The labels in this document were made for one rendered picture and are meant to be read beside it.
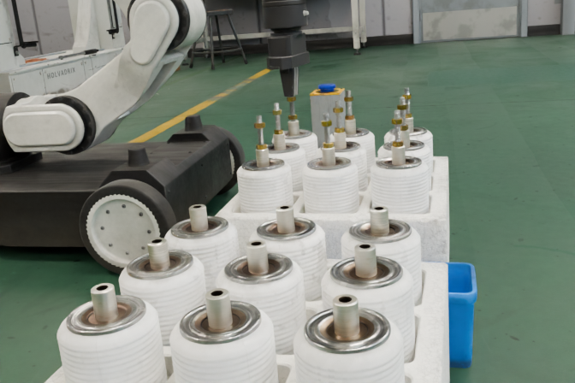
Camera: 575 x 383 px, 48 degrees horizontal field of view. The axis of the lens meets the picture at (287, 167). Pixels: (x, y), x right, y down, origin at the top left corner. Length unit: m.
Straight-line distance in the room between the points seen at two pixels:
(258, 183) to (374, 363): 0.60
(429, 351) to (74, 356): 0.34
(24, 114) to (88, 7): 3.19
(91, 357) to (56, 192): 0.87
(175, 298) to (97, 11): 4.15
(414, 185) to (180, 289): 0.48
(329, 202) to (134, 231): 0.46
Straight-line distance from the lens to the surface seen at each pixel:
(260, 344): 0.59
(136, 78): 1.49
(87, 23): 4.73
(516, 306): 1.17
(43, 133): 1.60
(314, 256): 0.79
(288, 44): 1.28
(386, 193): 1.06
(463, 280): 1.03
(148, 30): 1.44
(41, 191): 1.49
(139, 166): 1.39
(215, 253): 0.82
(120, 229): 1.37
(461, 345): 0.98
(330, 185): 1.06
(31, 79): 3.77
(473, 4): 6.19
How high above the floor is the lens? 0.54
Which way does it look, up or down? 15 degrees down
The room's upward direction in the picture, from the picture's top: 5 degrees counter-clockwise
